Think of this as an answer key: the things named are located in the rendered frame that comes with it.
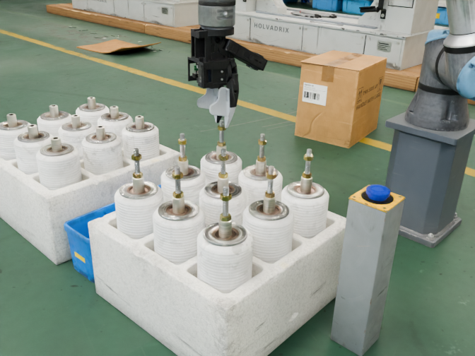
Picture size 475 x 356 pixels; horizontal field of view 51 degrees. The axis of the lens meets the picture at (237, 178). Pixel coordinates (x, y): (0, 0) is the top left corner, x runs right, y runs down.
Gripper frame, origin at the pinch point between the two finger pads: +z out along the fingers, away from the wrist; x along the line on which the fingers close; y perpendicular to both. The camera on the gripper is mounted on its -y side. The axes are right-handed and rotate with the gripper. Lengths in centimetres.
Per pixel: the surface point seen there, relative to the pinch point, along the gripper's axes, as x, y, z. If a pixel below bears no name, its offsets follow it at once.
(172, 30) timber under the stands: -278, -115, 27
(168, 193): 5.0, 16.4, 12.3
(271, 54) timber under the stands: -179, -140, 30
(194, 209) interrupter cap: 19.2, 17.4, 9.1
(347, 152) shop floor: -33, -73, 34
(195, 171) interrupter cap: 4.6, 9.8, 9.0
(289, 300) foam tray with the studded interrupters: 33.9, 5.4, 24.7
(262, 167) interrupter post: 12.3, -2.3, 7.6
